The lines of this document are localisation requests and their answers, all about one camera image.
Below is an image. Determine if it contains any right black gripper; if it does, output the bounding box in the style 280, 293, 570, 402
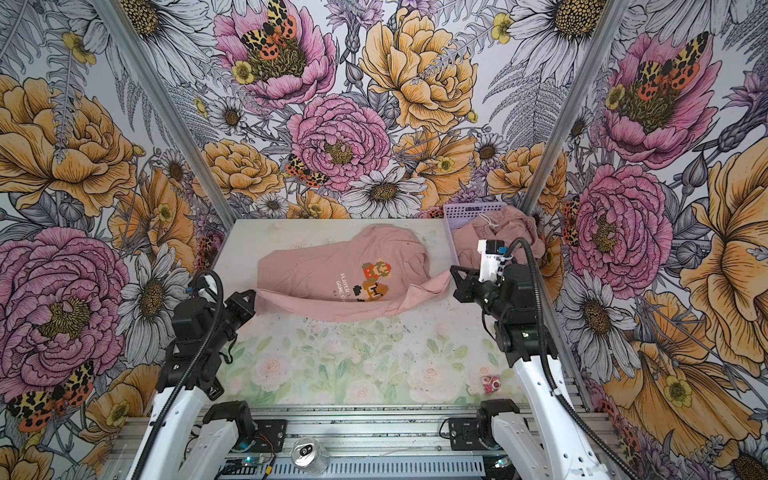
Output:
449, 265, 510, 319

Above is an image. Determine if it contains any lavender plastic laundry basket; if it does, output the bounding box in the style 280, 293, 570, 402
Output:
442, 202, 507, 265

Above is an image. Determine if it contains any pink printed t-shirt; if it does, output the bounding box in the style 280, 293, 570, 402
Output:
256, 225, 451, 322

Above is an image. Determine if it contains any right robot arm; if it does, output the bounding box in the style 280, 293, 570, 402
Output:
450, 263, 611, 479

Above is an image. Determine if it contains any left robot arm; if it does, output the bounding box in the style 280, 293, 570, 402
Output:
127, 290, 257, 479

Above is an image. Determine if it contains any pink garment in basket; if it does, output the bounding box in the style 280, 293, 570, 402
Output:
452, 206, 545, 269

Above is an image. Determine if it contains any small pink red toy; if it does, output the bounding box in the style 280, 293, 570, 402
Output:
481, 375, 501, 395

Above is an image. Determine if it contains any silver drink can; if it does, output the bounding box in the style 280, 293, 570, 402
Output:
291, 437, 330, 476

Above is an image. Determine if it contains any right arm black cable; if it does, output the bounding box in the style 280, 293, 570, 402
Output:
502, 237, 641, 480

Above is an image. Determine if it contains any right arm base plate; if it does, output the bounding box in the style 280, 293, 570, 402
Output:
445, 417, 498, 452

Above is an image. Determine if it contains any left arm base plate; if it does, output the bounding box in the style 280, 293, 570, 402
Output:
241, 419, 288, 454

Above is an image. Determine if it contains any white perforated cable duct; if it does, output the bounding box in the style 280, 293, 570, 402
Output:
267, 455, 486, 479

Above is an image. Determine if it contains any aluminium frame rail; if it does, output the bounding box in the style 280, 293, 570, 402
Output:
113, 405, 619, 457

